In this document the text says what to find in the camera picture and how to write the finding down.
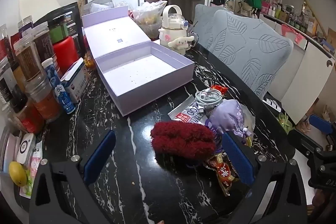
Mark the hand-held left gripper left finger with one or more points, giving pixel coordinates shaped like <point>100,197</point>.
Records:
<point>101,155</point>

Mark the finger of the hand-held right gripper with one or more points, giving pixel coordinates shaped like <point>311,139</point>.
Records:
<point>304,141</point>
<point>321,123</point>

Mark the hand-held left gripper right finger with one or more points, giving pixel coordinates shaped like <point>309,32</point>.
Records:
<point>239,158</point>

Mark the red gold snack packet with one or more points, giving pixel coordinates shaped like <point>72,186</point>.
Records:
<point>223,174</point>

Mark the clear plastic bag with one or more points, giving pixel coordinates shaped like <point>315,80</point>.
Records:
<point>250,119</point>

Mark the red fuzzy scrunchie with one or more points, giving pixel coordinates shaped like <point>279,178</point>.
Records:
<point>181,138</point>

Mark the silver snack packet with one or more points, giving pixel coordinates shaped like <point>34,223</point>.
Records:
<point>189,112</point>

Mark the red candy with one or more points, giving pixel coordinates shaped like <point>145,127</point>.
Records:
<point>219,88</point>

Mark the lavender gift box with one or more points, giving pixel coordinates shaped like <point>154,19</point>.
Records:
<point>136,66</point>

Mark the green artificial plant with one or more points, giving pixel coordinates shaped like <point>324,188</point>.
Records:
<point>284,121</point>

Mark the white cabinet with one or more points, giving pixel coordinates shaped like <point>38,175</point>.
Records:
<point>309,77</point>

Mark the white power strip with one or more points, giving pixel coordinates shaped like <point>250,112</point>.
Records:
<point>271,103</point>

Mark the pink white sachet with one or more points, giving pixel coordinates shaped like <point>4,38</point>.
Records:
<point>35,161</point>

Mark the blue tablet tube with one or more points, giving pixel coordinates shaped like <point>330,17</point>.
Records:
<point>60,92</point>

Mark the white blue medicine box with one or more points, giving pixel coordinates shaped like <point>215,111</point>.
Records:
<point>76,85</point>

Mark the yellow lemon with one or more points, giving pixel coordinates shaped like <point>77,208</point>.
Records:
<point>17,174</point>

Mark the pale pink container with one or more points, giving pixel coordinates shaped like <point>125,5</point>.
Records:
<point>8,150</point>

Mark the gold foil wrapper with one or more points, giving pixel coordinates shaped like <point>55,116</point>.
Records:
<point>90,62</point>

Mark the grey leaf-pattern chair cushion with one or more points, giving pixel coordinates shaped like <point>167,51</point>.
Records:
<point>249,50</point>
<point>203,22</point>

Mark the red thermos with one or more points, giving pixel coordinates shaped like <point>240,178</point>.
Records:
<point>65,53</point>

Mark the row of cosmetic bottles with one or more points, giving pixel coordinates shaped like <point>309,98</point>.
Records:
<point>288,16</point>

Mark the row of clear spice jars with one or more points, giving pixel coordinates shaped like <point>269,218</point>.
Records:
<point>29,56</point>

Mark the green label jar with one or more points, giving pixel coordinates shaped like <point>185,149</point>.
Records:
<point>59,32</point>

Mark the beige tote bag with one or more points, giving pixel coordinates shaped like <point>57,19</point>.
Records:
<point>245,10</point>

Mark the black printed box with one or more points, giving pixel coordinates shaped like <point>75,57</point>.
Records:
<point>71,16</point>

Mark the cream bottle with plush dog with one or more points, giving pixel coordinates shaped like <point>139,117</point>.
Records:
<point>172,27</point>

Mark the plastic bag of food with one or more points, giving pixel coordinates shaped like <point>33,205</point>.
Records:
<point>148,16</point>

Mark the white foam board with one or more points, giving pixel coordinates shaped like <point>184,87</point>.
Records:
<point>34,7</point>

